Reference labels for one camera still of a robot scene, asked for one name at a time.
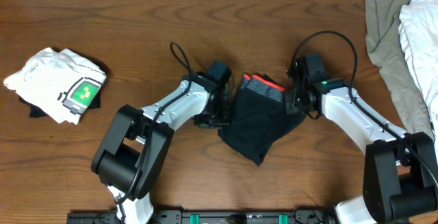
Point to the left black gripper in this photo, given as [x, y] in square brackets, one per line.
[215, 115]

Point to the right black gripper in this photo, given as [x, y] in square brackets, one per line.
[289, 105]

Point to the black leggings red waistband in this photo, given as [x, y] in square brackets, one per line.
[258, 118]

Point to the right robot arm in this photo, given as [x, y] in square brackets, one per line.
[400, 169]

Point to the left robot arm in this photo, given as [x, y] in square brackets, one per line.
[132, 152]

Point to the beige garment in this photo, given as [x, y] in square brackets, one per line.
[384, 51]

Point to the folded white graphic t-shirt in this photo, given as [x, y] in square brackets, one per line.
[62, 84]

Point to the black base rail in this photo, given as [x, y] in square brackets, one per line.
[299, 216]

